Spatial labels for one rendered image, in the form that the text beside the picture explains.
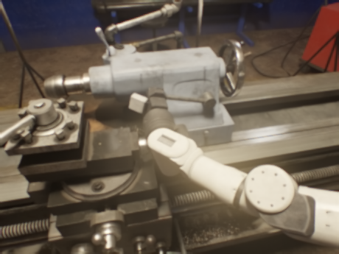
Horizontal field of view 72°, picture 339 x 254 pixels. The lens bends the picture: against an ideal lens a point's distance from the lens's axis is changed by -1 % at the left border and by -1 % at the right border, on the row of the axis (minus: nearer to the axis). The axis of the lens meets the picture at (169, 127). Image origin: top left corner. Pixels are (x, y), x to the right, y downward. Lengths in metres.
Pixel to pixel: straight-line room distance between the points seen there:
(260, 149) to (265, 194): 0.59
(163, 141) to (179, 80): 0.34
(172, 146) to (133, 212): 0.31
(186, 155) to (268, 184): 0.18
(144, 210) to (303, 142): 0.71
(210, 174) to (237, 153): 0.49
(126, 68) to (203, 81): 0.27
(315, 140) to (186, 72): 0.63
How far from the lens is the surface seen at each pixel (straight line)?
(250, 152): 0.99
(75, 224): 0.80
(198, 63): 0.84
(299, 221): 0.44
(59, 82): 0.88
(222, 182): 0.48
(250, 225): 1.32
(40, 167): 0.70
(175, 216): 1.04
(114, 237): 0.74
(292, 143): 1.09
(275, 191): 0.43
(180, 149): 0.51
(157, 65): 0.82
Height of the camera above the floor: 1.55
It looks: 43 degrees down
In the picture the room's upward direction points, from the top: straight up
